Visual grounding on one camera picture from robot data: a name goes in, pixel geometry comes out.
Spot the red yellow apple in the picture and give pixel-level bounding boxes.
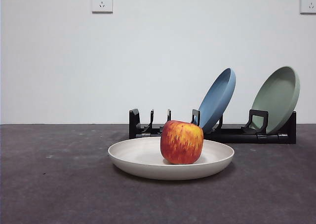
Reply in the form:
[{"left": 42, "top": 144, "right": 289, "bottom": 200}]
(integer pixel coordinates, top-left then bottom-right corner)
[{"left": 160, "top": 120, "right": 204, "bottom": 165}]

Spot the blue plate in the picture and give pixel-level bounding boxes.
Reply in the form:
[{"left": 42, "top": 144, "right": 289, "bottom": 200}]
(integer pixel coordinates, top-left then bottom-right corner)
[{"left": 197, "top": 67, "right": 237, "bottom": 134}]

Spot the green plate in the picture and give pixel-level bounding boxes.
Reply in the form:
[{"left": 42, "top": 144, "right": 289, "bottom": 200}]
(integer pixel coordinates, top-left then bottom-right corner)
[{"left": 249, "top": 65, "right": 301, "bottom": 134}]

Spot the cream yellow plate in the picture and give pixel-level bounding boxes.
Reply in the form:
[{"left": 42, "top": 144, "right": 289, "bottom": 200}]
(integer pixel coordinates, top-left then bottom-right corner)
[{"left": 107, "top": 136, "right": 235, "bottom": 181}]

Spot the black plate rack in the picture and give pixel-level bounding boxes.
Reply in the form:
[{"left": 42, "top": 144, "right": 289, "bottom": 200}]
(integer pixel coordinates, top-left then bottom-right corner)
[{"left": 128, "top": 108, "right": 297, "bottom": 144}]

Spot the white wall socket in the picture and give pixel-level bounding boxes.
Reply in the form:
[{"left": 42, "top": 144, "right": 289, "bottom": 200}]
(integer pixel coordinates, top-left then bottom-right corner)
[
  {"left": 91, "top": 0, "right": 114, "bottom": 13},
  {"left": 300, "top": 0, "right": 316, "bottom": 14}
]

